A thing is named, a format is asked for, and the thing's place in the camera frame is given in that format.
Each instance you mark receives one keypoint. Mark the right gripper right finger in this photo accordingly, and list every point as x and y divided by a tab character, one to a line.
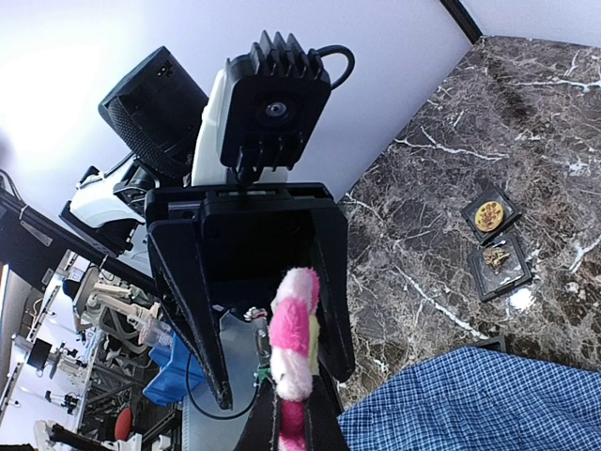
321	428

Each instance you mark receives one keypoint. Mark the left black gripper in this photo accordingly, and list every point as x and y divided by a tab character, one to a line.
220	245

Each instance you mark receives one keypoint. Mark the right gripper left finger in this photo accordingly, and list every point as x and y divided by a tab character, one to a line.
261	431

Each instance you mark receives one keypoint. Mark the pink flower brooch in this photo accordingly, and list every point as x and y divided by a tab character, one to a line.
293	334

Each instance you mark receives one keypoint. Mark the blue checkered shirt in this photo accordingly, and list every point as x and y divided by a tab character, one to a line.
476	399

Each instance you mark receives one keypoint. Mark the gold round brooch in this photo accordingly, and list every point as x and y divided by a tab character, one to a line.
489	216

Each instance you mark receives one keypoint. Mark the small bronze ornate brooch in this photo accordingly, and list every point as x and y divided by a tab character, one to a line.
494	257

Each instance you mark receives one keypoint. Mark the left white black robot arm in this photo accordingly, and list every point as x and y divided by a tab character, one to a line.
156	111

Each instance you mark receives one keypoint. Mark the blue plastic bin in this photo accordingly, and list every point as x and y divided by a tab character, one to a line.
169	385

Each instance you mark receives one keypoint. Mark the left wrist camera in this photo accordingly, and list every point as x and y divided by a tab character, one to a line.
263	108

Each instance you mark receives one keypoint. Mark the right black display frame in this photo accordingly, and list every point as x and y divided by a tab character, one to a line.
495	343

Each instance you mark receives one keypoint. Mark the black display frame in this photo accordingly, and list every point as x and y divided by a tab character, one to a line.
514	273
494	193
495	343

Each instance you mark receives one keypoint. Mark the middle black display frame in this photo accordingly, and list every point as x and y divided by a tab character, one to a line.
514	273

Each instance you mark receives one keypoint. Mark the left black display frame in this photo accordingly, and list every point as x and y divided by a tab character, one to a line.
494	193

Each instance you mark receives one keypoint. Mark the left black frame post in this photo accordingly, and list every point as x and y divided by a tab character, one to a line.
463	19

